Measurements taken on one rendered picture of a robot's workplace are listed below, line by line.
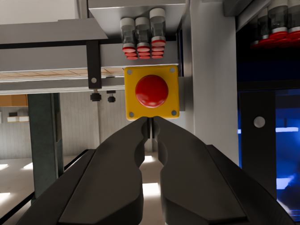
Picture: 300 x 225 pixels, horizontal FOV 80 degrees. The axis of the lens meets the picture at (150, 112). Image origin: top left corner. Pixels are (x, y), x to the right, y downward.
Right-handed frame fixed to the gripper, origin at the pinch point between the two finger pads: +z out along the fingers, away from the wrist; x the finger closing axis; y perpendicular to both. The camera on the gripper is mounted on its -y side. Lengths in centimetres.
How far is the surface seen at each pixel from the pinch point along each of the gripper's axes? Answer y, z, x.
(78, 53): -1.0, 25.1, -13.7
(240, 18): -5.9, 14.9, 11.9
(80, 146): 621, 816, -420
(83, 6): -9.4, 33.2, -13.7
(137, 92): 1.2, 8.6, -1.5
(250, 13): -6.4, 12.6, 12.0
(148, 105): 2.6, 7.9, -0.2
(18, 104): 209, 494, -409
